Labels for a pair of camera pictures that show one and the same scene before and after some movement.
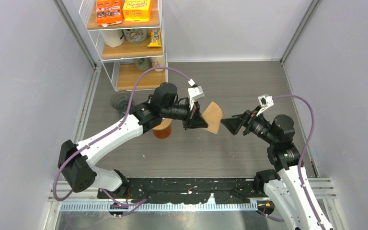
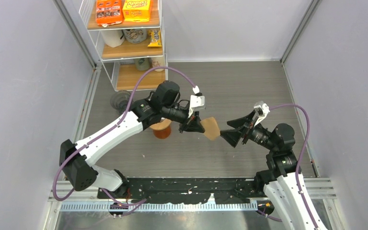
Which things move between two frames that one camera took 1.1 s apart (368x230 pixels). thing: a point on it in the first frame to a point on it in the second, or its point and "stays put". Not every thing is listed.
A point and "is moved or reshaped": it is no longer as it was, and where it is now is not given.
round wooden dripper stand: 165,123 stays put
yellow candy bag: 155,38 stays put
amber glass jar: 163,134 stays put
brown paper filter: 212,115 is moved or reshaped
